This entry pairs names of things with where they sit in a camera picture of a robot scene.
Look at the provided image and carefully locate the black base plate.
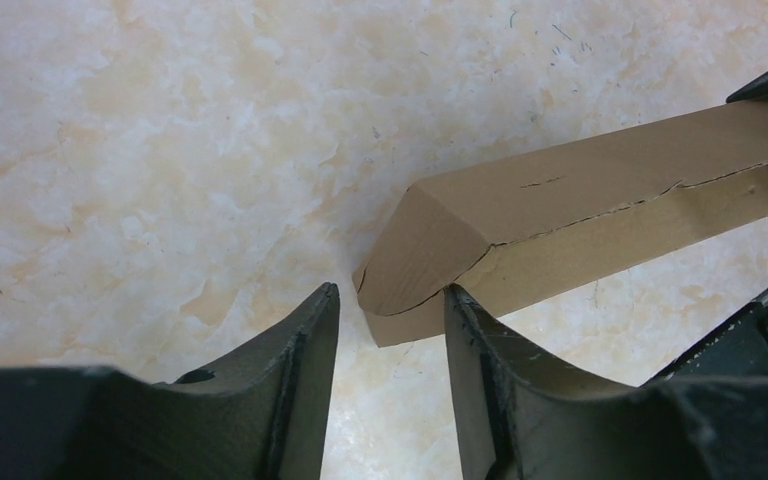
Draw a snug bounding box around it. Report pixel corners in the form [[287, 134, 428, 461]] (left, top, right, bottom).
[[650, 288, 768, 381]]

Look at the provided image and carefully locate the brown cardboard box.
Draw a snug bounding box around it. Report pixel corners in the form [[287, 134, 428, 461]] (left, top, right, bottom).
[[355, 97, 768, 347]]

